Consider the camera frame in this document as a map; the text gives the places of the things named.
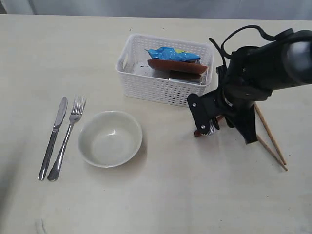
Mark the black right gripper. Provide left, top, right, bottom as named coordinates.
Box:
left=187, top=66, right=272, bottom=144

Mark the brown wooden spoon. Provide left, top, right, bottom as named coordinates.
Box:
left=194, top=116, right=224, bottom=137

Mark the white ceramic bowl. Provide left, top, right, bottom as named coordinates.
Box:
left=78, top=110, right=143, bottom=168

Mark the silver fork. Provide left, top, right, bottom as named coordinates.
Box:
left=48, top=96, right=86, bottom=181

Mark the silver table knife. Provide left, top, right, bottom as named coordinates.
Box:
left=38, top=97, right=68, bottom=180

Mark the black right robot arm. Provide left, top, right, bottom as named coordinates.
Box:
left=187, top=28, right=312, bottom=144

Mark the brown round plate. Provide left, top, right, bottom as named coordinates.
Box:
left=147, top=59, right=208, bottom=75

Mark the blue snack packet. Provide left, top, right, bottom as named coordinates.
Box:
left=146, top=46, right=201, bottom=62

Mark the white perforated plastic basket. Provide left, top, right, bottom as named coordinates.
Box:
left=116, top=34, right=214, bottom=106

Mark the white backdrop curtain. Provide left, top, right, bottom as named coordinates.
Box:
left=1, top=0, right=312, bottom=20

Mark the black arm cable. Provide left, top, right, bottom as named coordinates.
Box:
left=209, top=24, right=295, bottom=71

